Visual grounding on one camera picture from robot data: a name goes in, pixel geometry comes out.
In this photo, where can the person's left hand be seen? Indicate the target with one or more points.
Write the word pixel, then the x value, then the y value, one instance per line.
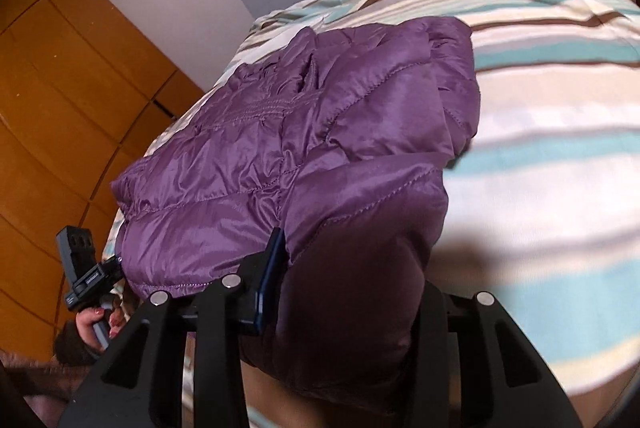
pixel 86 322

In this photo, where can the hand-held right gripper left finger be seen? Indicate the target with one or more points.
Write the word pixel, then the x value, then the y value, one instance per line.
pixel 267 278

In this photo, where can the striped bed blanket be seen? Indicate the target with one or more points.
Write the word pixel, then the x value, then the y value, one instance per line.
pixel 550 108

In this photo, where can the wooden wardrobe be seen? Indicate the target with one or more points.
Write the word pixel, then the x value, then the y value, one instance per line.
pixel 65 108

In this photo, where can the dark brown cloth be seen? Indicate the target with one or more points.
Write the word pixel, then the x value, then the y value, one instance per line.
pixel 35 393

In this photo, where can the purple down jacket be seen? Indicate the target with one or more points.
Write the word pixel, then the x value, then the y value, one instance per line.
pixel 300 148

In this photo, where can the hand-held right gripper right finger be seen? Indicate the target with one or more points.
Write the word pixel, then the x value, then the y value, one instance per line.
pixel 434 333

